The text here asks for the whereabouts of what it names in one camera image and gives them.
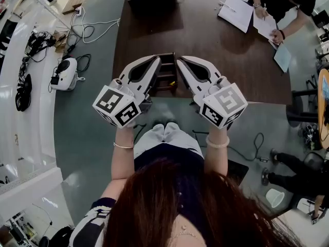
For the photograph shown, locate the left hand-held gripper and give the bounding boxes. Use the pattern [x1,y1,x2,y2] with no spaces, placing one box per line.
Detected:
[92,55,162,130]

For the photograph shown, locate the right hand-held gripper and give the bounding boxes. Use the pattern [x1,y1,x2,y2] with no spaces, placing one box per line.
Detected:
[176,55,249,131]

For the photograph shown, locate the small dark wooden organiser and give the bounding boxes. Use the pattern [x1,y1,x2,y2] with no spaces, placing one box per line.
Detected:
[154,51,181,97]

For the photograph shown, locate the person's left forearm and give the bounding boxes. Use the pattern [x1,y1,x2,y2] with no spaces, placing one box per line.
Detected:
[101,125,136,208]

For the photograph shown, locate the person's right forearm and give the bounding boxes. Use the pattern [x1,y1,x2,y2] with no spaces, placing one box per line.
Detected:
[204,127,230,177]

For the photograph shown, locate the person's legs in light trousers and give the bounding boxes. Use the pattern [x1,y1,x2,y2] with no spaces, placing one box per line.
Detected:
[133,121,205,162]

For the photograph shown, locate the white open notebook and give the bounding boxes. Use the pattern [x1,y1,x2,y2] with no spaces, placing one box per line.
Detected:
[217,0,255,33]

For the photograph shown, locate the white floor appliance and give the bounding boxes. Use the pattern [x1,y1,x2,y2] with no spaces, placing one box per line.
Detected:
[49,57,86,91]

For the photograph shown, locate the white jade bangle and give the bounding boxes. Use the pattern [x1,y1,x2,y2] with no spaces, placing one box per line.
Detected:
[205,135,230,149]

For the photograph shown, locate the loose white paper sheets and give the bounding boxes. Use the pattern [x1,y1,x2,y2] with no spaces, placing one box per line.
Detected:
[253,11,279,51]

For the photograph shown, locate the small cardboard box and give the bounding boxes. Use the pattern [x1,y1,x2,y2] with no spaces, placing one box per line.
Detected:
[53,30,68,53]

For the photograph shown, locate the person's dark striped top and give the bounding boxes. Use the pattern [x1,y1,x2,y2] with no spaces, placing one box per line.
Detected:
[68,142,206,247]

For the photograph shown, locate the light blue notebook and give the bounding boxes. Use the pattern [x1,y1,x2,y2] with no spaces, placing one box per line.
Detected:
[272,44,293,74]

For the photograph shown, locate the black flat floor mat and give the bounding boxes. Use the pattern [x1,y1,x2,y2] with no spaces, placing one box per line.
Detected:
[227,160,249,187]

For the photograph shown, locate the black stool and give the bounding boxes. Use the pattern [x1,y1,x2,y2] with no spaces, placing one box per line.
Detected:
[285,90,319,127]

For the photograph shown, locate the round wooden table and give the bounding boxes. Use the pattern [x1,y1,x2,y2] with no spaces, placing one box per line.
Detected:
[317,68,329,150]

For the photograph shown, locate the white curved counter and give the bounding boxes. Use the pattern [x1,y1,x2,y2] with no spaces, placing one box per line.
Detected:
[0,0,65,198]

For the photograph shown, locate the black mesh office chair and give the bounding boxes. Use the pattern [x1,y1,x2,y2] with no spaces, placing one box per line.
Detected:
[303,152,326,172]

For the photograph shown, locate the black cable loop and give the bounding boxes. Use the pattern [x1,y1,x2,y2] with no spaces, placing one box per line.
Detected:
[61,53,92,73]

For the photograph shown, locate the white power cable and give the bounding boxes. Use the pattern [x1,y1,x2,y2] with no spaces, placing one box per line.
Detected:
[70,8,121,44]

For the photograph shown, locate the thin gold bracelet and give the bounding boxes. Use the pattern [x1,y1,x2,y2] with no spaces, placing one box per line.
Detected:
[113,142,135,150]

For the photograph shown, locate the black floor cable with adapter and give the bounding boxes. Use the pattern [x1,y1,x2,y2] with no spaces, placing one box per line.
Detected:
[227,132,270,162]

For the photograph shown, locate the pile of black cables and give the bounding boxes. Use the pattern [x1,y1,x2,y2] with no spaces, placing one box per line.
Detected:
[24,30,56,63]

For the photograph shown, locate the tangle of dark cables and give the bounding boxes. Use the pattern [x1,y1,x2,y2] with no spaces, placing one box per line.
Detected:
[298,123,321,149]

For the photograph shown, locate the thin silver necklace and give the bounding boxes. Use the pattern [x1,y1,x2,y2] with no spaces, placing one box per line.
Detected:
[173,224,198,239]

